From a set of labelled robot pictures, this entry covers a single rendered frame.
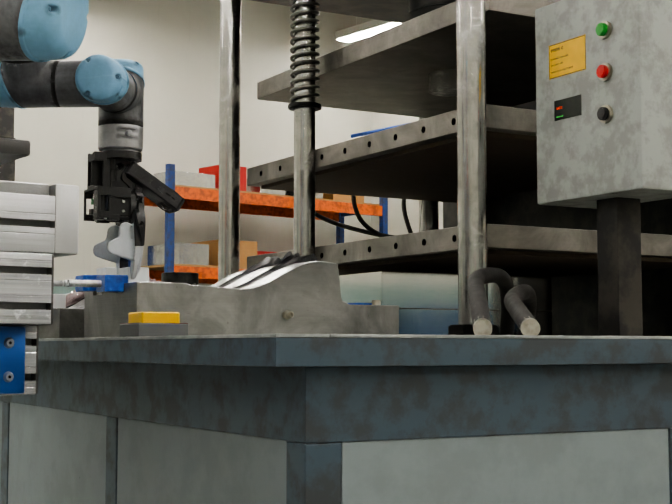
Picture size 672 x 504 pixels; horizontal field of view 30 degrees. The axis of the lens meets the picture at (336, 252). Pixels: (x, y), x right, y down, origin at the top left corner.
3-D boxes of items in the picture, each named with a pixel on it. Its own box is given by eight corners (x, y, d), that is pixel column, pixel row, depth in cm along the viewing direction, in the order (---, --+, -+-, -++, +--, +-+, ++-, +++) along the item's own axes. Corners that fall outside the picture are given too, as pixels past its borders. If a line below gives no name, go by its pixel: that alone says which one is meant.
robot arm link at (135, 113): (91, 56, 207) (104, 68, 216) (90, 122, 206) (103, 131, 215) (138, 56, 207) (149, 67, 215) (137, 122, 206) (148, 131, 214)
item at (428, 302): (381, 347, 287) (381, 271, 288) (324, 347, 310) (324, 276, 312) (552, 347, 312) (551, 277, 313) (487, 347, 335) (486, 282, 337)
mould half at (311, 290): (136, 337, 201) (137, 253, 202) (83, 338, 223) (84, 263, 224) (399, 338, 226) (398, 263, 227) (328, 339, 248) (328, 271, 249)
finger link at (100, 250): (87, 276, 212) (92, 222, 211) (121, 277, 215) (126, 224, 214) (93, 280, 210) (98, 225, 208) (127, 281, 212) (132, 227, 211)
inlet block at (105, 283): (72, 299, 202) (73, 265, 202) (63, 300, 206) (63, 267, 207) (149, 299, 209) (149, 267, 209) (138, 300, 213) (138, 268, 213)
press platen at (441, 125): (478, 126, 260) (478, 102, 260) (246, 186, 355) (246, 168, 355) (732, 154, 296) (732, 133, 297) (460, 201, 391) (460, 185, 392)
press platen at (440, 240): (479, 247, 258) (479, 222, 258) (246, 274, 353) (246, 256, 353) (735, 259, 294) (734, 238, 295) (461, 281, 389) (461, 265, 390)
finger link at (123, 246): (105, 278, 205) (101, 224, 207) (139, 279, 208) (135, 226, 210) (111, 273, 202) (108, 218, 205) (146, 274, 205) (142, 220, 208)
